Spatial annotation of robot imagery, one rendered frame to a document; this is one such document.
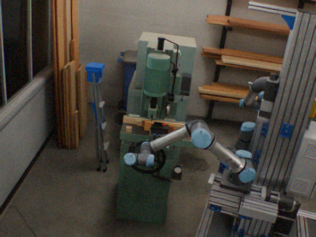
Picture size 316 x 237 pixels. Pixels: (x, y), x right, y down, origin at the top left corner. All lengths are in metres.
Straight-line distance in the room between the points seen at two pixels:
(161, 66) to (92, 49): 2.67
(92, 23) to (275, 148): 3.37
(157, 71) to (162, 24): 2.39
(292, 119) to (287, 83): 0.26
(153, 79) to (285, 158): 1.14
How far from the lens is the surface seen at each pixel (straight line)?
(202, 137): 2.11
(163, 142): 2.29
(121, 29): 5.02
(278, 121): 2.47
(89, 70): 3.39
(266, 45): 5.17
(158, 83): 2.64
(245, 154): 2.41
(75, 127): 4.09
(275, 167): 2.64
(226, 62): 4.54
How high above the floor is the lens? 2.21
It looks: 25 degrees down
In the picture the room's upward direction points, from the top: 7 degrees clockwise
